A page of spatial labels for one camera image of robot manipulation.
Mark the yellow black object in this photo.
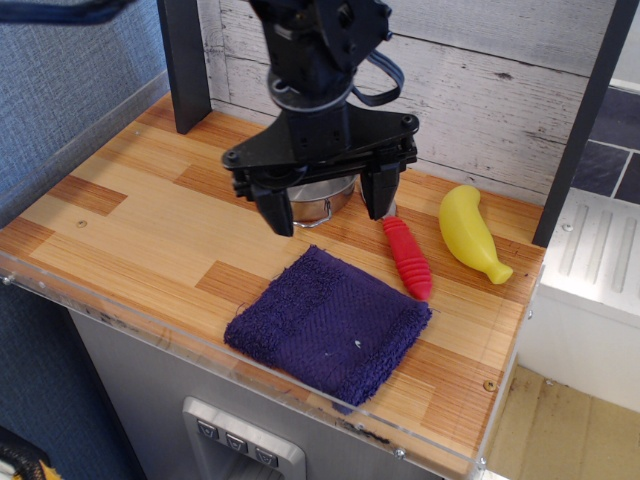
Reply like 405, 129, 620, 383
1, 442, 62, 480

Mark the yellow plastic banana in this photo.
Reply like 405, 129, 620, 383
439, 185, 513, 285

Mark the dark blue terry cloth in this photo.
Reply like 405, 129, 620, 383
224, 246, 431, 412

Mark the red handled toy fork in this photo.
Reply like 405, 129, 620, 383
382, 202, 433, 301

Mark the dark left frame post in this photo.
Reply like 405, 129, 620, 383
156, 0, 211, 134

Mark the silver dispenser button panel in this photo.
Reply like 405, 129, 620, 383
182, 396, 307, 479

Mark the dark frame post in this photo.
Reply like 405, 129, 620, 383
532, 0, 639, 247
156, 0, 211, 134

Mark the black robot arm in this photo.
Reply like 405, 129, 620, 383
222, 1, 419, 237

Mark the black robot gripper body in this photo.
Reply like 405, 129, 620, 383
222, 103, 419, 188

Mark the dark right frame post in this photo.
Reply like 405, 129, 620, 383
532, 0, 639, 247

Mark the clear acrylic table guard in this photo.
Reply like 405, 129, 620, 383
1, 254, 488, 479

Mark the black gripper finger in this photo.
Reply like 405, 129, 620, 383
252, 185, 294, 236
360, 167, 400, 220

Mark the stainless steel pot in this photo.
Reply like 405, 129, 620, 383
287, 175, 357, 228

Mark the white ribbed appliance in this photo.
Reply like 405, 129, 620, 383
518, 189, 639, 410

